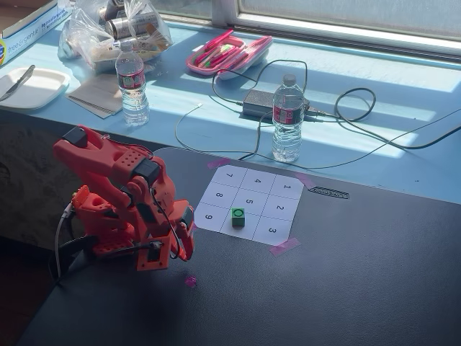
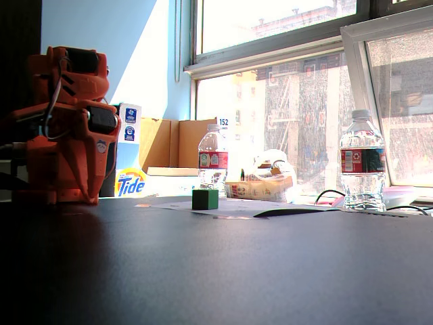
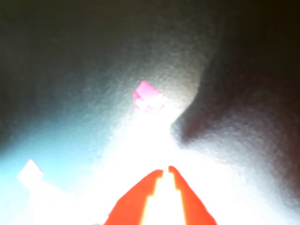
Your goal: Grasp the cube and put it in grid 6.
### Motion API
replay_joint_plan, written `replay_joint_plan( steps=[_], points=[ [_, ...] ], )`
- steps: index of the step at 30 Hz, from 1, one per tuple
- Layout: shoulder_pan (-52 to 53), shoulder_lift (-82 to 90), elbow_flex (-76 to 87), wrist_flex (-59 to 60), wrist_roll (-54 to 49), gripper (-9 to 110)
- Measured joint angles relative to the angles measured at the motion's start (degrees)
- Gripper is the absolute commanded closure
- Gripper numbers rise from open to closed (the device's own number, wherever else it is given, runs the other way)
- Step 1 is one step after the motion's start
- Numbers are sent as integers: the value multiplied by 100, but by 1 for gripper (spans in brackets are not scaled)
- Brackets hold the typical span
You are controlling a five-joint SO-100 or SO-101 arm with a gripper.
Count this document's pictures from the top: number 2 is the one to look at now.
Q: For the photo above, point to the yellow printed food box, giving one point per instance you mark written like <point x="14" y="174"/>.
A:
<point x="257" y="189"/>

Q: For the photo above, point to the green cube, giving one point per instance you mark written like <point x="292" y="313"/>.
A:
<point x="204" y="199"/>

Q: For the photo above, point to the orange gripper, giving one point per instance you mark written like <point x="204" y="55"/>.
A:
<point x="88" y="153"/>

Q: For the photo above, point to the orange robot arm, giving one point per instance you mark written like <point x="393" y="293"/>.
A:
<point x="50" y="88"/>

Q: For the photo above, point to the white framed window screen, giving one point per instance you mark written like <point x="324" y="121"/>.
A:
<point x="353" y="44"/>

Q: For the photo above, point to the pink tape strip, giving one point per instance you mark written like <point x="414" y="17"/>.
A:
<point x="142" y="205"/>

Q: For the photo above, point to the clear water bottle red label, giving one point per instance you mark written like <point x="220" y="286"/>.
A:
<point x="212" y="159"/>
<point x="362" y="169"/>

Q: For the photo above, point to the clear plastic bag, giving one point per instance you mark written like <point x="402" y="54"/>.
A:
<point x="274" y="162"/>

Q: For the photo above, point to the white numbered grid paper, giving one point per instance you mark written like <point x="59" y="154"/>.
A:
<point x="243" y="207"/>

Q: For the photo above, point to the Tide detergent cardboard box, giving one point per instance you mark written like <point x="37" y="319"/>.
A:
<point x="130" y="184"/>

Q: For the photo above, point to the window frame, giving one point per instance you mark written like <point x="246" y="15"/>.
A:
<point x="270" y="45"/>

